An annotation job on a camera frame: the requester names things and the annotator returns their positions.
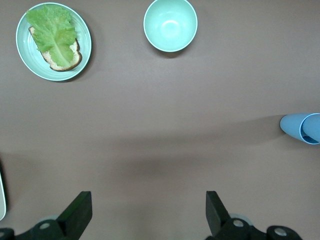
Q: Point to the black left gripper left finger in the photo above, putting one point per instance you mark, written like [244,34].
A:
[75,217]

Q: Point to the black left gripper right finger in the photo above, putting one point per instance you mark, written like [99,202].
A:
[220,225]

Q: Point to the blue cup holding tissue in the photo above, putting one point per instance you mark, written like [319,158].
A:
[290,125]

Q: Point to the blue plastic cup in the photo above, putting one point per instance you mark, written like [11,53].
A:
[312,125]

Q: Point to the toast bread slice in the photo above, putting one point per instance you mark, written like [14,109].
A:
[76,56]

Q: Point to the mint green plate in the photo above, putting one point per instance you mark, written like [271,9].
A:
[25,52]

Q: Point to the green lettuce leaf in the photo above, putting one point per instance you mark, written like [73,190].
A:
[52,32]

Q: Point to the mint green bowl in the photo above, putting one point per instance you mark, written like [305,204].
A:
[170,27]

